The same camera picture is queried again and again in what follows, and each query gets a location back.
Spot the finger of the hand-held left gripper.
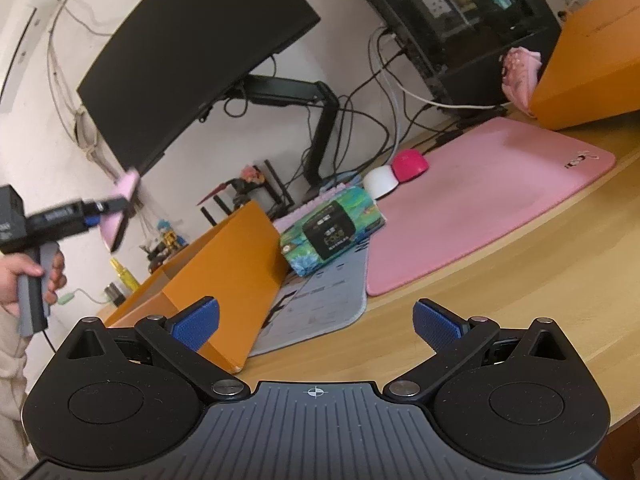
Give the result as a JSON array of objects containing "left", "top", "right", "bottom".
[
  {"left": 80, "top": 195, "right": 130, "bottom": 217},
  {"left": 108, "top": 209, "right": 134, "bottom": 254}
]

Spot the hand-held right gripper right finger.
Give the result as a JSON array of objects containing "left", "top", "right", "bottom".
[{"left": 383, "top": 298, "right": 584, "bottom": 402}]

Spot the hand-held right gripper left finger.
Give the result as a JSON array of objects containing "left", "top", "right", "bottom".
[{"left": 52, "top": 296, "right": 250, "bottom": 402}]

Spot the pink rectangular case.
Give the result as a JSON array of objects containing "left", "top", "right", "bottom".
[{"left": 99, "top": 169, "right": 142, "bottom": 250}]

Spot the orange cardboard box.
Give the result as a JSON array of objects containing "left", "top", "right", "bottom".
[{"left": 102, "top": 200, "right": 291, "bottom": 375}]

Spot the wooden desktop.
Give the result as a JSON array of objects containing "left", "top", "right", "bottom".
[{"left": 95, "top": 105, "right": 640, "bottom": 441}]

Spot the person's left hand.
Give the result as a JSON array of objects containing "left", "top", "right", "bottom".
[{"left": 0, "top": 250, "right": 68, "bottom": 318}]

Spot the yellow bottle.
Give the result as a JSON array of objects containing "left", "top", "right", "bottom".
[{"left": 110, "top": 258, "right": 141, "bottom": 294}]

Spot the blue-haired gold armour figurine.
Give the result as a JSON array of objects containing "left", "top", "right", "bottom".
[{"left": 150, "top": 218, "right": 190, "bottom": 261}]

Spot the grey printed desk mat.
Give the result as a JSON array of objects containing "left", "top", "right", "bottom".
[{"left": 247, "top": 245, "right": 370, "bottom": 359}]

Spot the pink mouse pad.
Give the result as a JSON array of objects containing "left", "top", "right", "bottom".
[{"left": 366, "top": 116, "right": 617, "bottom": 297}]

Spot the pink-haired black action figurine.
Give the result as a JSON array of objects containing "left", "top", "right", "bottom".
[{"left": 196, "top": 164, "right": 266, "bottom": 211}]

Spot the green floral tissue pack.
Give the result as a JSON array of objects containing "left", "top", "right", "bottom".
[{"left": 279, "top": 186, "right": 387, "bottom": 278}]

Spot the pale pink mouse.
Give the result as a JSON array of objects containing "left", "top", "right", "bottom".
[{"left": 362, "top": 166, "right": 400, "bottom": 199}]

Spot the black router with antennas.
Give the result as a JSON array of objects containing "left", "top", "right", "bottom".
[{"left": 200, "top": 159, "right": 297, "bottom": 226}]

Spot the magenta mouse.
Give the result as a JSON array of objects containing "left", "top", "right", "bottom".
[{"left": 391, "top": 149, "right": 430, "bottom": 182}]

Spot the person's beige clothing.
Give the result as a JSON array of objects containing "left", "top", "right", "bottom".
[{"left": 0, "top": 310, "right": 37, "bottom": 467}]

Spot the black curved monitor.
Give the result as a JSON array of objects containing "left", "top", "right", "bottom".
[{"left": 76, "top": 0, "right": 321, "bottom": 179}]

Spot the lilac keyboard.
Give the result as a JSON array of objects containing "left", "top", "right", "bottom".
[{"left": 272, "top": 182, "right": 361, "bottom": 226}]

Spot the pink plush pouch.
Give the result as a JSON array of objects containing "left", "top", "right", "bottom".
[{"left": 501, "top": 46, "right": 544, "bottom": 116}]

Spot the black computer case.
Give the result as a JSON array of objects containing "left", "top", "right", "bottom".
[{"left": 347, "top": 0, "right": 564, "bottom": 109}]

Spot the orange box lid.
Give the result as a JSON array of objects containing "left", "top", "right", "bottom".
[{"left": 529, "top": 0, "right": 640, "bottom": 132}]

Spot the white cable bundle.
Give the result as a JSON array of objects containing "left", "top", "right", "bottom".
[{"left": 45, "top": 0, "right": 151, "bottom": 186}]

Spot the white computer cable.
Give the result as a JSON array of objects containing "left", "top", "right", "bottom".
[{"left": 370, "top": 27, "right": 512, "bottom": 112}]

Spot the black cable bundle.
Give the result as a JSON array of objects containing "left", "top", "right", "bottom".
[{"left": 299, "top": 25, "right": 467, "bottom": 187}]

